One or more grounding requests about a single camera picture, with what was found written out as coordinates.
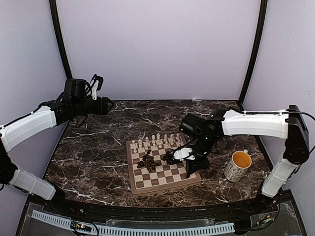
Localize left black frame post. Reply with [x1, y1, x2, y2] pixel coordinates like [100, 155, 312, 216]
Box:
[49, 0, 81, 103]

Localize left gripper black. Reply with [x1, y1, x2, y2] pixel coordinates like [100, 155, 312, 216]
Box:
[73, 96, 114, 116]

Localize white slotted cable duct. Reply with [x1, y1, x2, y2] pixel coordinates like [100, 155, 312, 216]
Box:
[31, 210, 235, 236]

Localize black frame post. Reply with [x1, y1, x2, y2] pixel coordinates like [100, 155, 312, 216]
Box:
[238, 0, 268, 104]
[49, 0, 81, 103]

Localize right black frame post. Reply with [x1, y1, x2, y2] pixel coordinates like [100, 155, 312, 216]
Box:
[238, 0, 268, 104]

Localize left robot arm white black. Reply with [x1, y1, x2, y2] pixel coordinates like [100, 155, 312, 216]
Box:
[0, 74, 114, 214]

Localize wooden chess board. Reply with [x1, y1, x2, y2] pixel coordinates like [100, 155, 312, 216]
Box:
[126, 133, 201, 196]

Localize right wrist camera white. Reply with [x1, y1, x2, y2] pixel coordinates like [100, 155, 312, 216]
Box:
[173, 147, 195, 161]

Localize pile of dark chess pieces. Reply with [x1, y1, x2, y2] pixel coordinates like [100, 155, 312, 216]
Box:
[137, 150, 161, 173]

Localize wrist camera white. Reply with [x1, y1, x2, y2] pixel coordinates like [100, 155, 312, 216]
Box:
[90, 74, 104, 100]
[173, 147, 195, 161]

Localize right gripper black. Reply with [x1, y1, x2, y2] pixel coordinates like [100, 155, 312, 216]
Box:
[186, 135, 218, 174]

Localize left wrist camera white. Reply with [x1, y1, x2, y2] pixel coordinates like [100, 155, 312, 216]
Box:
[90, 74, 104, 100]

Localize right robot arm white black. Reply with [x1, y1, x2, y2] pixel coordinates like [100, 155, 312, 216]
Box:
[172, 105, 312, 213]

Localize black front rail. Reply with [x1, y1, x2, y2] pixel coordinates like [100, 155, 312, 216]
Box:
[36, 195, 279, 222]

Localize patterned mug yellow inside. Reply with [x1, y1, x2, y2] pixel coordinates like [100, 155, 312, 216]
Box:
[224, 149, 252, 182]

